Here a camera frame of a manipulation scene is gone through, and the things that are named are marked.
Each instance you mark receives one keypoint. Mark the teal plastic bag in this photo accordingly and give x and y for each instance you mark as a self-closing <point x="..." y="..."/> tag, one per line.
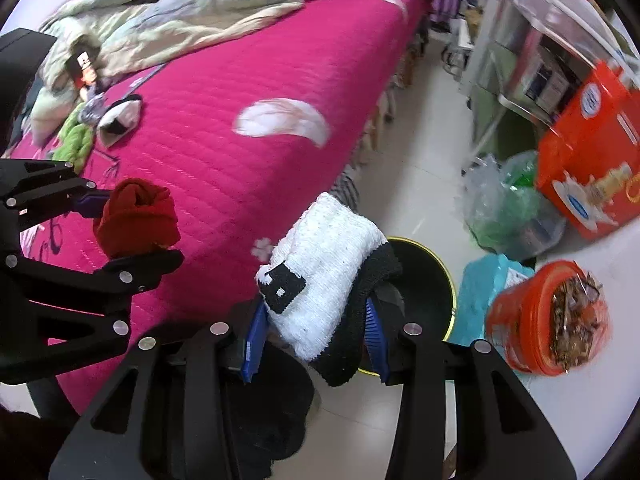
<point x="475" y="305"/>

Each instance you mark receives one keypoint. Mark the small black and white sock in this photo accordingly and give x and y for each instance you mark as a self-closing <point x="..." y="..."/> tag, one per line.
<point x="120" y="117"/>

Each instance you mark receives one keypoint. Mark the black white striped cloth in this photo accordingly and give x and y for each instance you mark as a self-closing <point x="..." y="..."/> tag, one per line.
<point x="345" y="190"/>

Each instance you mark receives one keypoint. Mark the cartoon figure doll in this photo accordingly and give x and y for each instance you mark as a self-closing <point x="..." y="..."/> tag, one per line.
<point x="82" y="67"/>

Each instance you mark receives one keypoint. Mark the green sock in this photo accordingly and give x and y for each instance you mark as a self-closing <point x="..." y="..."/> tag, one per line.
<point x="75" y="142"/>

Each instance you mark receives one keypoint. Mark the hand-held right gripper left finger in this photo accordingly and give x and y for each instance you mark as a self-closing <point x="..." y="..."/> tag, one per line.
<point x="251" y="342"/>

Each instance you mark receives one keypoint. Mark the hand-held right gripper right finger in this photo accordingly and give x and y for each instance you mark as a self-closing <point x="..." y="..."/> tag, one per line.
<point x="376" y="345"/>

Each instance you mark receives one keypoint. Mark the orange plastic bucket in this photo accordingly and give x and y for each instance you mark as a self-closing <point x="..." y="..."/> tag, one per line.
<point x="530" y="320"/>

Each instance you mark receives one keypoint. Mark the clear plastic bag green contents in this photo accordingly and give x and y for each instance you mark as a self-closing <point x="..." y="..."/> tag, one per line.
<point x="505" y="205"/>

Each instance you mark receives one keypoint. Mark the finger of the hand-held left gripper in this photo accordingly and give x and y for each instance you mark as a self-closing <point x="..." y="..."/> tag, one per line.
<point x="135" y="267"/>
<point x="87" y="201"/>

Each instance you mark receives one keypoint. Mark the black bin with yellow rim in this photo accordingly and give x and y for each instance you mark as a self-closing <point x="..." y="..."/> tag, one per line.
<point x="425" y="280"/>

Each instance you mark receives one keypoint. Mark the orange carton box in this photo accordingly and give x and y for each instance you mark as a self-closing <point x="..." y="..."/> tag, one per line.
<point x="590" y="160"/>

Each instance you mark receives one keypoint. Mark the pink quilted bed cover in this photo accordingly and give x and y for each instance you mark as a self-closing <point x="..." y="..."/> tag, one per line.
<point x="250" y="75"/>

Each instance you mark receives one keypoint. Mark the red sock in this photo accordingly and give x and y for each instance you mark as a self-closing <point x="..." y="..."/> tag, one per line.
<point x="137" y="217"/>

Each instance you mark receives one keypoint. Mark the pale green quilt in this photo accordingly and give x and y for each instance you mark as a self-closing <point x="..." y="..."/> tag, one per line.
<point x="190" y="20"/>

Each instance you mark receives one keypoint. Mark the grey blue sock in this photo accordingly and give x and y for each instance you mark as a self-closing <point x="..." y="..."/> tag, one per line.
<point x="92" y="107"/>

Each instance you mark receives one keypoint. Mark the white shelf rack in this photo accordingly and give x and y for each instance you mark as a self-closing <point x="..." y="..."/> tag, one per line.
<point x="525" y="45"/>

